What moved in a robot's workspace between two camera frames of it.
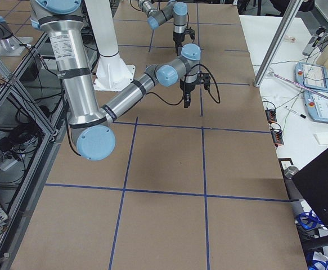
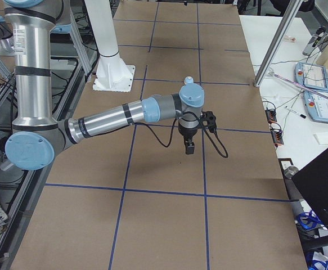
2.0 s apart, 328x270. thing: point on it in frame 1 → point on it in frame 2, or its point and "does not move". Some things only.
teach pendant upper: x=311 y=76 does not move
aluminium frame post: x=289 y=14 does not move
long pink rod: x=318 y=93 does not move
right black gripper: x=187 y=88 → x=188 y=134
